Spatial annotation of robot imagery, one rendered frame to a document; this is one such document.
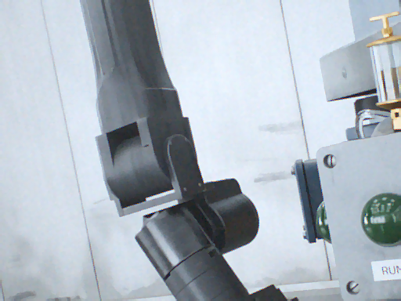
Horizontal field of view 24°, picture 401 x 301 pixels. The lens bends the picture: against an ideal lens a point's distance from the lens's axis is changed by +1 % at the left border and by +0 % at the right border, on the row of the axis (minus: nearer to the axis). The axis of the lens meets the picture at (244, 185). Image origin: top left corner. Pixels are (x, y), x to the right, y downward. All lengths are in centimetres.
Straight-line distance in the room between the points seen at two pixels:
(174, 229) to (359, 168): 33
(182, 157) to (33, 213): 691
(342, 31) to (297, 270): 166
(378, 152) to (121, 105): 37
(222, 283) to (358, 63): 26
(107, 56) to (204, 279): 22
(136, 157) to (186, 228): 8
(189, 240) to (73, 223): 666
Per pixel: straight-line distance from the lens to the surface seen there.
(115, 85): 84
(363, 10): 563
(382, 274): 52
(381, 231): 50
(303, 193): 102
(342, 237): 53
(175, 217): 83
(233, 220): 88
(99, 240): 734
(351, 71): 95
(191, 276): 82
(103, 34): 85
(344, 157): 52
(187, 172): 82
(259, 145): 646
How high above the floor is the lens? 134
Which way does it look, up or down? 3 degrees down
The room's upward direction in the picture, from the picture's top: 11 degrees counter-clockwise
